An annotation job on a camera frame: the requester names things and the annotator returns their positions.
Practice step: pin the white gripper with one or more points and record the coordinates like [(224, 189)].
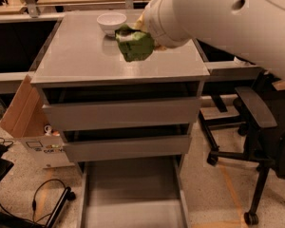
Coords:
[(154, 19)]

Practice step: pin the green rice chip bag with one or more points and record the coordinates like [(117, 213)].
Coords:
[(134, 44)]

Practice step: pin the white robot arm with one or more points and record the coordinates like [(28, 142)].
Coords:
[(253, 30)]

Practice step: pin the grey drawer cabinet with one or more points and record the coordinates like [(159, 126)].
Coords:
[(82, 65)]

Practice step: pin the grey middle drawer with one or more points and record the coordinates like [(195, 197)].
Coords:
[(127, 148)]

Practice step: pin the grey top drawer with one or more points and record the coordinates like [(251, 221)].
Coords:
[(90, 116)]

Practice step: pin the grey open bottom drawer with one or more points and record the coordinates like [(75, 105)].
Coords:
[(133, 193)]

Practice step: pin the white ceramic bowl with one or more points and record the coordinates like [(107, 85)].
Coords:
[(111, 21)]

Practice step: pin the black office chair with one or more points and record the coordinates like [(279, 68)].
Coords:
[(261, 121)]

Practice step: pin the brown cardboard box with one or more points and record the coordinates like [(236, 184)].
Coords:
[(25, 120)]

